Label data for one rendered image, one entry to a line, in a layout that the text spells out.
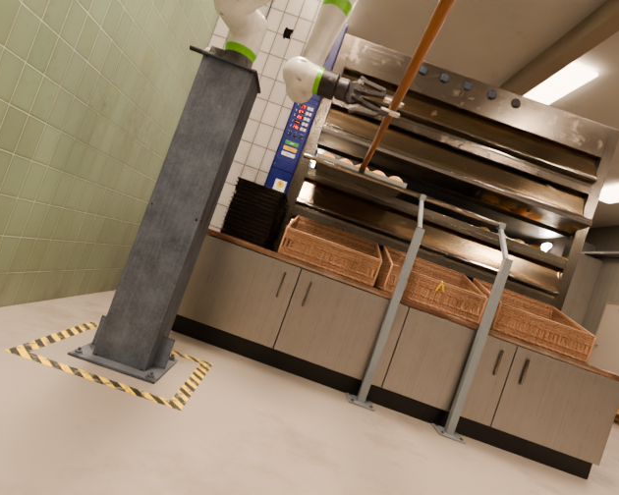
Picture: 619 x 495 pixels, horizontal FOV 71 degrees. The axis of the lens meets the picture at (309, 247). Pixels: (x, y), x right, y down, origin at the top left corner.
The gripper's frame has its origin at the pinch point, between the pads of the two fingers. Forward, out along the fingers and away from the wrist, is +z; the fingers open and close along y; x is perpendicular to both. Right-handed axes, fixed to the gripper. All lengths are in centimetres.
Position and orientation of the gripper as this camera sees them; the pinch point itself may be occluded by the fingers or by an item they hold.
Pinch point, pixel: (391, 107)
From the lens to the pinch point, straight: 159.7
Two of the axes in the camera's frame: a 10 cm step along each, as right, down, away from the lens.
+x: -0.1, -0.3, -10.0
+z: 9.4, 3.5, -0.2
